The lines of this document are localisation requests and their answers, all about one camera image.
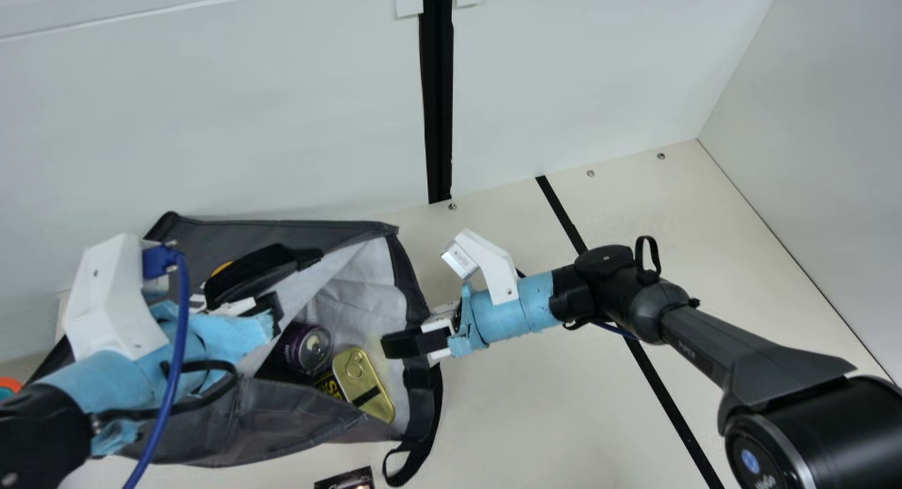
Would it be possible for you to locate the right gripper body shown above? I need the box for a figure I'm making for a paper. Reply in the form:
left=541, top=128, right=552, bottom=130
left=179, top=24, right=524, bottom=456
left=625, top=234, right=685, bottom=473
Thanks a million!
left=447, top=271, right=565, bottom=358

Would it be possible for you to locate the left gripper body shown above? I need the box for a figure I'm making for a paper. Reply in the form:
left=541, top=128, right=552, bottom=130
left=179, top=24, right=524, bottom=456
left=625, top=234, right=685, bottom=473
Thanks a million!
left=32, top=299, right=276, bottom=458

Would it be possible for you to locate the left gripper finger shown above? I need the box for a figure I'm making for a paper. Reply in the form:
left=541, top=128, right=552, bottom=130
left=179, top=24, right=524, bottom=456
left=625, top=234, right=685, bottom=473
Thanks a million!
left=204, top=292, right=285, bottom=328
left=203, top=244, right=324, bottom=309

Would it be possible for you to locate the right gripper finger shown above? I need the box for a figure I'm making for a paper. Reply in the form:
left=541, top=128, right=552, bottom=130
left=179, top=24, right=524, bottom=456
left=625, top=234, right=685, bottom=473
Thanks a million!
left=381, top=341, right=452, bottom=367
left=381, top=318, right=456, bottom=346

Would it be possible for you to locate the dark grey bag with straps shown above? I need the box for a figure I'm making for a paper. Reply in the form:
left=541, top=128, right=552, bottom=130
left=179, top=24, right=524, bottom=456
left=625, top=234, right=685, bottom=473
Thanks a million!
left=25, top=211, right=445, bottom=487

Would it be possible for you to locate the gold rectangular tin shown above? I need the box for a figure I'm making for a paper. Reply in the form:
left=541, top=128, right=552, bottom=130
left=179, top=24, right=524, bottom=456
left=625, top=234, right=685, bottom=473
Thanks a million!
left=315, top=345, right=397, bottom=426

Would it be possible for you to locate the dark purple can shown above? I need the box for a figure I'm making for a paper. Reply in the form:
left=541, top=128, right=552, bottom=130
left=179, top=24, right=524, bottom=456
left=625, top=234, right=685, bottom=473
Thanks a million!
left=282, top=322, right=334, bottom=376

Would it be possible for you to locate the black strip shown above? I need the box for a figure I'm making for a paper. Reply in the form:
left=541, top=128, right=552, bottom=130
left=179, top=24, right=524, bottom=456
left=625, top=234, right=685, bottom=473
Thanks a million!
left=535, top=175, right=727, bottom=489

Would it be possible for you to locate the black cable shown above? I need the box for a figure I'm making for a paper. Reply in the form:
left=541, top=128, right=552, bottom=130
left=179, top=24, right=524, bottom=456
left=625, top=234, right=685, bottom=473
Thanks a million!
left=92, top=359, right=240, bottom=433

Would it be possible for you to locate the blue cable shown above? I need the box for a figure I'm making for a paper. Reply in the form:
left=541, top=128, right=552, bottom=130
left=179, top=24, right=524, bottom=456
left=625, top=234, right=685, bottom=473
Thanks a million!
left=123, top=242, right=191, bottom=489
left=591, top=321, right=641, bottom=343

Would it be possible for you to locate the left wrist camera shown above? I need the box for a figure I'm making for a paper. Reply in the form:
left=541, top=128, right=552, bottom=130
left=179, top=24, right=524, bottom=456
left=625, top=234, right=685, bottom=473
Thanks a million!
left=62, top=233, right=174, bottom=362

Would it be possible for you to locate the black post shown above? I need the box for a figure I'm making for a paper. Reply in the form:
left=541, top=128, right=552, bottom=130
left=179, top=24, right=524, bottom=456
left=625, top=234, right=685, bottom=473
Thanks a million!
left=419, top=0, right=455, bottom=205

